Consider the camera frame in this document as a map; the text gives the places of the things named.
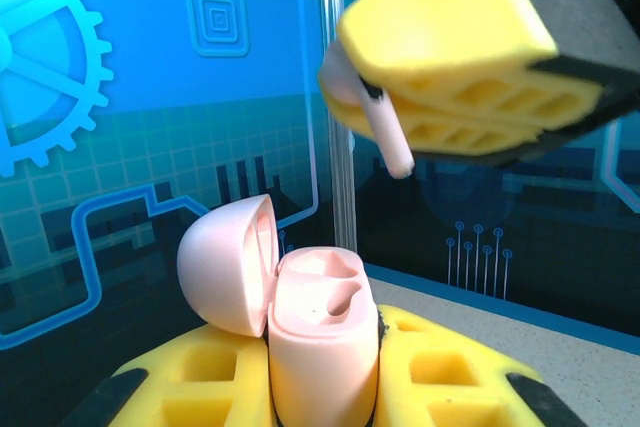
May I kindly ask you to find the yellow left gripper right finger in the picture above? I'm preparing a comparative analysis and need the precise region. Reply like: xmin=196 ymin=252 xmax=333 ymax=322
xmin=374 ymin=304 xmax=591 ymax=427

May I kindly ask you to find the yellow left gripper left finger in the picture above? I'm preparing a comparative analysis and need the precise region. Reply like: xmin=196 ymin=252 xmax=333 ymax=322
xmin=59 ymin=324 xmax=274 ymax=427

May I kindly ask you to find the pink wireless earbud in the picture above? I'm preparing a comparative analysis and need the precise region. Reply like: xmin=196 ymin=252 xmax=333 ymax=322
xmin=319 ymin=41 xmax=415 ymax=179

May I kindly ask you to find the pink earbud charging case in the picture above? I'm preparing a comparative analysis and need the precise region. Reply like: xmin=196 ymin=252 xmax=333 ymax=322
xmin=176 ymin=194 xmax=382 ymax=427

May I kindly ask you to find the aluminium frame post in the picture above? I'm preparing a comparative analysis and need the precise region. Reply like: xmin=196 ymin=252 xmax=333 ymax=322
xmin=317 ymin=0 xmax=359 ymax=253

